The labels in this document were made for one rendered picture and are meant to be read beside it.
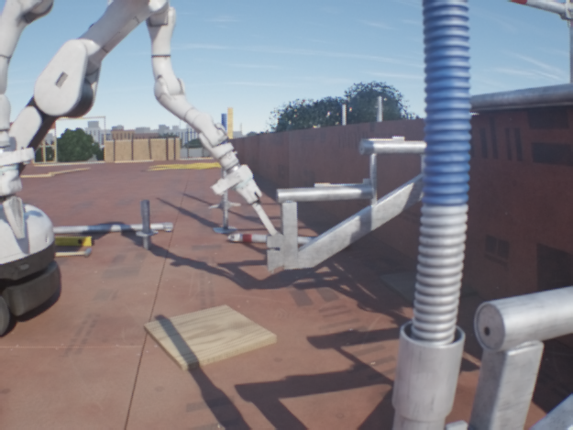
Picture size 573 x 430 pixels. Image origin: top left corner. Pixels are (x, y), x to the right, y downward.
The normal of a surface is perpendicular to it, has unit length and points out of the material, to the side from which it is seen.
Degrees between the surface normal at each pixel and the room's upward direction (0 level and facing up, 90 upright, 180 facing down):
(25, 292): 90
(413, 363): 90
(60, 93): 91
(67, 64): 90
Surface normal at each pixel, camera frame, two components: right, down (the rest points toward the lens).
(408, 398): -0.70, 0.12
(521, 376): 0.21, 0.17
